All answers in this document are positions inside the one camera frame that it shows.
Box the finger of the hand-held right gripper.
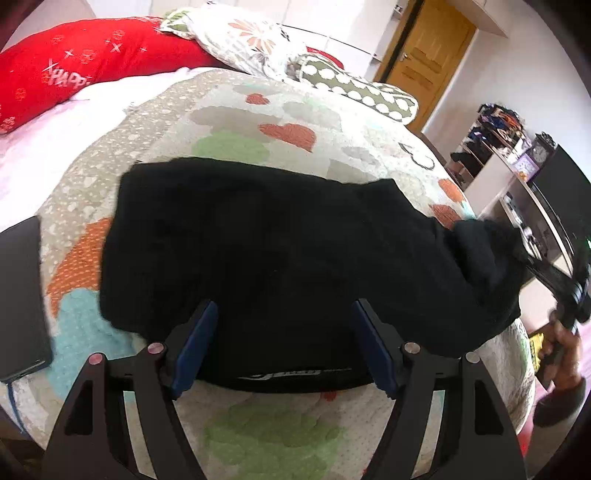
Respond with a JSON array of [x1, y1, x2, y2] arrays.
[[510, 237, 579, 297]]

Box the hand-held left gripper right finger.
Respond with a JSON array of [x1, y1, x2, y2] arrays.
[[350, 298, 528, 480]]

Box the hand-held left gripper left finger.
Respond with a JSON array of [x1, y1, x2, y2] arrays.
[[41, 299, 219, 480]]

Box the black pants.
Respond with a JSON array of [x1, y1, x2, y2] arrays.
[[99, 157, 528, 394]]

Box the person's right forearm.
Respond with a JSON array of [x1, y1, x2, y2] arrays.
[[533, 376, 588, 428]]

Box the person's right hand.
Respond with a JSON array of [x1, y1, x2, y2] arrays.
[[538, 318, 586, 395]]

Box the yellow packet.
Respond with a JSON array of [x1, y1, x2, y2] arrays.
[[527, 331, 549, 371]]

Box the black monitor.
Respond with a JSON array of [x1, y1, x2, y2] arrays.
[[530, 145, 591, 271]]

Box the purple small clock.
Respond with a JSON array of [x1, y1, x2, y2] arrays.
[[514, 154, 540, 180]]

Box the black alarm clock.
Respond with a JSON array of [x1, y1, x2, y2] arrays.
[[530, 133, 558, 166]]

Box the cluttered shelf rack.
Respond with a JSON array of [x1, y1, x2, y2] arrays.
[[450, 102, 528, 191]]

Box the black flat device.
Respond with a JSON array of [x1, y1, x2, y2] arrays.
[[0, 216, 53, 384]]

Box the heart patterned quilt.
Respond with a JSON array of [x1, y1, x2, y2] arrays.
[[8, 69, 537, 480]]

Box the wooden door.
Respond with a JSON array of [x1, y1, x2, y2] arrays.
[[373, 0, 477, 136]]

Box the white bed sheet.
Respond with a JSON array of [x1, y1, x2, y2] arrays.
[[0, 67, 218, 232]]

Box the green polka dot pillow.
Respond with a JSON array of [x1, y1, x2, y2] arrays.
[[294, 53, 420, 125]]

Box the red printed pillow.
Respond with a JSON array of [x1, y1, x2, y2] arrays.
[[0, 16, 232, 136]]

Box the floral pillow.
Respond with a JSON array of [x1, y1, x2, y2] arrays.
[[159, 4, 311, 80]]

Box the white wardrobe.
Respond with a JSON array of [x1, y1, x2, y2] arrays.
[[85, 0, 404, 80]]

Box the blue cable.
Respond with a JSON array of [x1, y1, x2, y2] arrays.
[[4, 379, 29, 435]]

